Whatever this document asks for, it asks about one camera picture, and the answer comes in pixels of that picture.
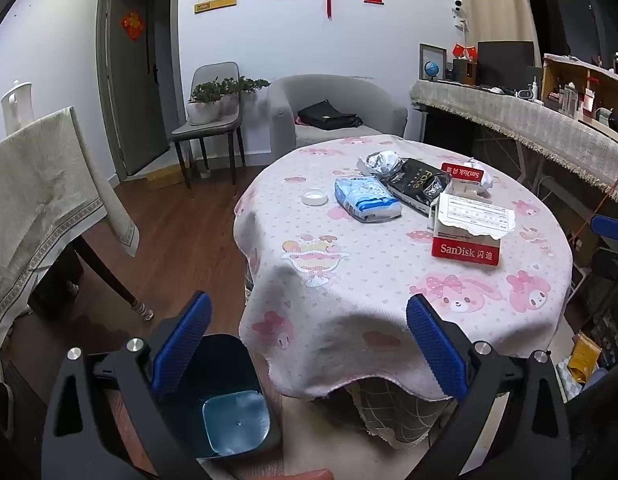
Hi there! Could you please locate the dark wooden table leg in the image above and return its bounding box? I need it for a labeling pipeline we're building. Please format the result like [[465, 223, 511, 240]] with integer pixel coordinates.
[[72, 235, 155, 322]]

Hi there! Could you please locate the white kettle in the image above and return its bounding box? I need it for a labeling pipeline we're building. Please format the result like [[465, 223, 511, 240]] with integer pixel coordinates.
[[0, 81, 36, 137]]

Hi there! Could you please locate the potted plant in white pot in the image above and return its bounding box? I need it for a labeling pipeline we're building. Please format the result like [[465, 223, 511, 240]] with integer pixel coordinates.
[[216, 76, 271, 116], [188, 80, 225, 125]]

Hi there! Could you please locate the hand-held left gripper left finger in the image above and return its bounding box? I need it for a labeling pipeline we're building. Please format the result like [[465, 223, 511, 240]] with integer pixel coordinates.
[[42, 290, 212, 480]]

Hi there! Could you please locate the small red and white box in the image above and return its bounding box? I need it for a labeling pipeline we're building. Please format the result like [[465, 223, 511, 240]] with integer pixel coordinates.
[[440, 161, 492, 206]]

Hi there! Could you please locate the black packet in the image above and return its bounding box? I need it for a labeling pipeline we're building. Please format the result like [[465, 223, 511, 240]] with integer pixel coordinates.
[[386, 158, 452, 217]]

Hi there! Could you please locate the blue and white packet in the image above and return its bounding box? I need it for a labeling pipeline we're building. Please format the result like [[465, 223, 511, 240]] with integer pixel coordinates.
[[334, 175, 403, 223]]

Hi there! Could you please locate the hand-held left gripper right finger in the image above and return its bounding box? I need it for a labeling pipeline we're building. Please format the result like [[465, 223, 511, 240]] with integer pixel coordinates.
[[405, 294, 572, 480]]

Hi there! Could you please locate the silver foil wrapper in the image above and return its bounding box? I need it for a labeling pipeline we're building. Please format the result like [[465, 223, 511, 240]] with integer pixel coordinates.
[[357, 150, 405, 177]]

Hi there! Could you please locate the red diamond door decoration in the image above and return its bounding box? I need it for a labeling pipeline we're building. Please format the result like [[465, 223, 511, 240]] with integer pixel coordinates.
[[120, 10, 145, 42]]

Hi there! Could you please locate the large red and white box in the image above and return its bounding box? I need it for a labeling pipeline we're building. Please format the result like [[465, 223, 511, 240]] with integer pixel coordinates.
[[428, 192, 517, 266]]

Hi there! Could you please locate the cardboard box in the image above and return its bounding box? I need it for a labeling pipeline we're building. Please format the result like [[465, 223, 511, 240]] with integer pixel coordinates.
[[145, 162, 185, 191]]

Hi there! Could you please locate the wooden shelf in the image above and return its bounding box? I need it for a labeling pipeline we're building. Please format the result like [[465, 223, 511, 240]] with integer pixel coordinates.
[[541, 53, 618, 148]]

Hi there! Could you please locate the picture frame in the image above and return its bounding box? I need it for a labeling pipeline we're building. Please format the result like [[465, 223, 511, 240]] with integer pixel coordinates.
[[419, 43, 448, 82]]

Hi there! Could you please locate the grey checked cloth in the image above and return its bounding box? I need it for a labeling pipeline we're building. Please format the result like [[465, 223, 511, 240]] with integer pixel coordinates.
[[309, 377, 457, 446]]

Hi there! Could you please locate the dark blue trash bin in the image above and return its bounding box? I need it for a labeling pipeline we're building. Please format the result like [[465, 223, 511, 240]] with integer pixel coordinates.
[[159, 332, 282, 461]]

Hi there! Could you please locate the black monitor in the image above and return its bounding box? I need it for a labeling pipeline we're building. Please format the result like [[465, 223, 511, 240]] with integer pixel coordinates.
[[476, 41, 536, 88]]

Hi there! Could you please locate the crumpled white paper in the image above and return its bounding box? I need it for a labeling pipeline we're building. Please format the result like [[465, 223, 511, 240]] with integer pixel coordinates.
[[464, 157, 494, 193]]

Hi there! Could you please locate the black bag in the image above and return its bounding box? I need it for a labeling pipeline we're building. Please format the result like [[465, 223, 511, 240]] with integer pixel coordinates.
[[295, 100, 364, 129]]

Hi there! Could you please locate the beige curtain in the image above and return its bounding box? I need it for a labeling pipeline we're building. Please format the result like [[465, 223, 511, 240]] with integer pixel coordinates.
[[451, 0, 540, 68]]

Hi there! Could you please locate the black box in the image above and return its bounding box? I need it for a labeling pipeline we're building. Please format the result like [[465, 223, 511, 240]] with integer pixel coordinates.
[[451, 59, 477, 86]]

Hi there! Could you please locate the grey door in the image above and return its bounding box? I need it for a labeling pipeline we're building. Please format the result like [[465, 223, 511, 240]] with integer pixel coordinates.
[[106, 0, 172, 178]]

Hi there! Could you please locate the beige patterned tablecloth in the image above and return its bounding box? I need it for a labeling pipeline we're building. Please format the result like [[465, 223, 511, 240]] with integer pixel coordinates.
[[0, 106, 140, 376]]

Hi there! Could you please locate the grey chair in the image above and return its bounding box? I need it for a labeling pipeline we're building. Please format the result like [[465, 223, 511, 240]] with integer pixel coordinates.
[[170, 61, 247, 198]]

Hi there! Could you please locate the long desk with lace cloth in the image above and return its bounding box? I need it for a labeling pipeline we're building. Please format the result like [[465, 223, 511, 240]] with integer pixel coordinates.
[[410, 79, 618, 211]]

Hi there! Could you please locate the grey armchair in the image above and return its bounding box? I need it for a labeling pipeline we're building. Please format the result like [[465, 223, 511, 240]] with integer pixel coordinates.
[[266, 75, 409, 151]]

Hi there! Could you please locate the pink printed tablecloth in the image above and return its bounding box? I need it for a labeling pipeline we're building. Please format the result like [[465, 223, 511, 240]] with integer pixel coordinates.
[[233, 135, 574, 403]]

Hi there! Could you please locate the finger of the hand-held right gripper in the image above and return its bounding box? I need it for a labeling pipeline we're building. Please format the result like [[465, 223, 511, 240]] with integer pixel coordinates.
[[590, 214, 618, 237], [590, 247, 618, 282]]

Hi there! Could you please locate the yellow packet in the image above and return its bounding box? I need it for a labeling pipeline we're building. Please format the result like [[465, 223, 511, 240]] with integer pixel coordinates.
[[566, 332, 604, 386]]

